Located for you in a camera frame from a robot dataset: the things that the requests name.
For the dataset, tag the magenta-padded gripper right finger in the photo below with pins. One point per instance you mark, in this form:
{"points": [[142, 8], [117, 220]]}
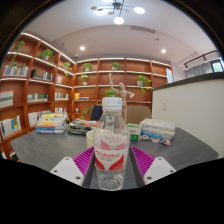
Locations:
{"points": [[158, 170]]}

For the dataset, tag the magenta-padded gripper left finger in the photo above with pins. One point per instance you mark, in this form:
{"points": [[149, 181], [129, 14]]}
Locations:
{"points": [[68, 170]]}

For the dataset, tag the clear plastic water bottle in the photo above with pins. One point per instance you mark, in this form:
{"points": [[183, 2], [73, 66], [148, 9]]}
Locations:
{"points": [[111, 146]]}

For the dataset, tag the round colourful badge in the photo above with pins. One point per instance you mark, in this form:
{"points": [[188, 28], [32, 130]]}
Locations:
{"points": [[165, 142]]}

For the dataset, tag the white book stack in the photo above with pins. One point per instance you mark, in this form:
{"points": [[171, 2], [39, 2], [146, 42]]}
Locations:
{"points": [[157, 128]]}

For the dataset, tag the dark book stack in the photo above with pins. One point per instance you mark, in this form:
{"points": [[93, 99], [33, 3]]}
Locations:
{"points": [[80, 127]]}

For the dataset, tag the green and white carton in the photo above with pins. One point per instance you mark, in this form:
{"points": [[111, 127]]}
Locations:
{"points": [[134, 132]]}

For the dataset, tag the colourful book stack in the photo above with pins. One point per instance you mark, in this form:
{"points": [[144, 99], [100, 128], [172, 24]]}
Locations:
{"points": [[51, 124]]}

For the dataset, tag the tan upholstered chair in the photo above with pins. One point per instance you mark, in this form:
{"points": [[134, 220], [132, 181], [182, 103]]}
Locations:
{"points": [[140, 115]]}

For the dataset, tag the dark blue chair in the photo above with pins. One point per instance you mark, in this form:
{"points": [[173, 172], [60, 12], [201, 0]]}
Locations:
{"points": [[96, 112]]}

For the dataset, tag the white counter with dark top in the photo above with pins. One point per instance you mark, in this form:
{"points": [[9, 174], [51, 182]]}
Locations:
{"points": [[193, 116]]}

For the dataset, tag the wooden artist mannequin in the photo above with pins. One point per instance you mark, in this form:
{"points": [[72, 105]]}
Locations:
{"points": [[122, 93]]}

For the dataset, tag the grey curtain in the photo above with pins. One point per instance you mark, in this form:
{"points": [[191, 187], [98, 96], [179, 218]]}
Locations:
{"points": [[203, 70]]}

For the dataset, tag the recessed ceiling spotlight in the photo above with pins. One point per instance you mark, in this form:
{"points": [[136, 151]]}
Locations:
{"points": [[163, 51], [82, 48]]}

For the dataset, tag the ceiling air vent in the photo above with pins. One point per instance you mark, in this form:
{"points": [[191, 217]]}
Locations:
{"points": [[143, 29]]}

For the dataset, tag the branched ceiling lamp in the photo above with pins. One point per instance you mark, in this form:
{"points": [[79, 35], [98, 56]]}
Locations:
{"points": [[116, 10]]}

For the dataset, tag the white wall switch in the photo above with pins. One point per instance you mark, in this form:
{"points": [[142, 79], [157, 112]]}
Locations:
{"points": [[164, 106]]}

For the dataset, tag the wooden wall shelf unit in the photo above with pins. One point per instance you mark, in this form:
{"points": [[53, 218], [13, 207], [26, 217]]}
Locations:
{"points": [[43, 90]]}

